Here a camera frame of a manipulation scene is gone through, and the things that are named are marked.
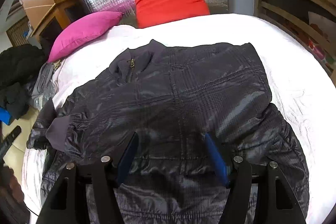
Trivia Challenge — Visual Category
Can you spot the blue jacket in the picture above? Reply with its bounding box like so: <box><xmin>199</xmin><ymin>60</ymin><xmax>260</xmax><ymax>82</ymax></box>
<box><xmin>0</xmin><ymin>107</ymin><xmax>13</xmax><ymax>125</ymax></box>

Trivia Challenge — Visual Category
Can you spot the dark quilted jacket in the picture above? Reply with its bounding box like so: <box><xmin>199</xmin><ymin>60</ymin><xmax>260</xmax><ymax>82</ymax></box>
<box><xmin>27</xmin><ymin>40</ymin><xmax>309</xmax><ymax>223</ymax></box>

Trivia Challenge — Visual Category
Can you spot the magenta pillow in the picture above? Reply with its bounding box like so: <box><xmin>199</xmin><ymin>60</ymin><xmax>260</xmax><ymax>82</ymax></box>
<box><xmin>48</xmin><ymin>11</ymin><xmax>122</xmax><ymax>63</ymax></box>

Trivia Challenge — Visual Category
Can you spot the grey garment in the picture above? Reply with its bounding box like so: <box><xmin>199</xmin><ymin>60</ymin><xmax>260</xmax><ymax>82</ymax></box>
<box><xmin>30</xmin><ymin>63</ymin><xmax>57</xmax><ymax>111</ymax></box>

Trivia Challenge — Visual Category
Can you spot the white bed blanket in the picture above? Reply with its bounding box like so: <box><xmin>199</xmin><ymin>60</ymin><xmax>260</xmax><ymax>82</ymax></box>
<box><xmin>21</xmin><ymin>13</ymin><xmax>336</xmax><ymax>224</ymax></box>

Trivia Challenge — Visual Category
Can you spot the black puffer coat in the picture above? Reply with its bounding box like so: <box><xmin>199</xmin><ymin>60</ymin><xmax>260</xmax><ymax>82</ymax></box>
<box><xmin>1</xmin><ymin>44</ymin><xmax>47</xmax><ymax>119</ymax></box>

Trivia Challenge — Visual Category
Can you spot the wooden shelf table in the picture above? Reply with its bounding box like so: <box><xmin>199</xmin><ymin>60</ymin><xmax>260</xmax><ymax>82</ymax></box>
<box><xmin>253</xmin><ymin>0</ymin><xmax>335</xmax><ymax>80</ymax></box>

